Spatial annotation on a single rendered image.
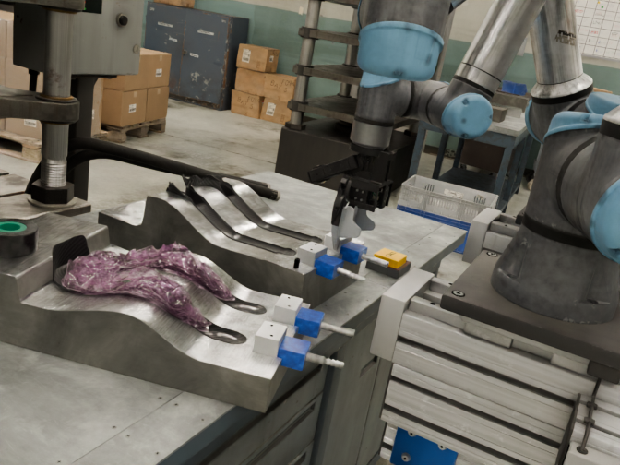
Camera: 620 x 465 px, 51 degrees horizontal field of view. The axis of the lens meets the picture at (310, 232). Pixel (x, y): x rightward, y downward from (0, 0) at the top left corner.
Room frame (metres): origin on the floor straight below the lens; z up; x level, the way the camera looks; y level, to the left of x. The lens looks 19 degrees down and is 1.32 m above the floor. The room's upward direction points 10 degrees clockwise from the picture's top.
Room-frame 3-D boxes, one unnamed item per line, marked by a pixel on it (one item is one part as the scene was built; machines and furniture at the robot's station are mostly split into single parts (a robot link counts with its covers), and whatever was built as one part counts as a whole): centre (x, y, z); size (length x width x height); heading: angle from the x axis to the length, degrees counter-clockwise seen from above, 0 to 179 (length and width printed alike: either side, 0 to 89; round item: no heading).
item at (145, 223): (1.28, 0.16, 0.87); 0.50 x 0.26 x 0.14; 64
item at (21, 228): (0.91, 0.45, 0.93); 0.08 x 0.08 x 0.04
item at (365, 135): (1.22, -0.08, 1.13); 0.08 x 0.08 x 0.05
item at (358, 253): (1.21, -0.10, 0.89); 0.13 x 0.05 x 0.05; 64
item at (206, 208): (1.27, 0.15, 0.92); 0.35 x 0.16 x 0.09; 64
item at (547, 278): (0.77, -0.31, 1.09); 0.15 x 0.15 x 0.10
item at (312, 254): (1.11, -0.05, 0.89); 0.13 x 0.05 x 0.05; 64
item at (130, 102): (5.93, 2.22, 0.37); 1.20 x 0.82 x 0.74; 77
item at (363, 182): (1.21, -0.09, 1.05); 0.09 x 0.08 x 0.12; 64
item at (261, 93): (8.00, 0.79, 0.42); 0.86 x 0.33 x 0.83; 69
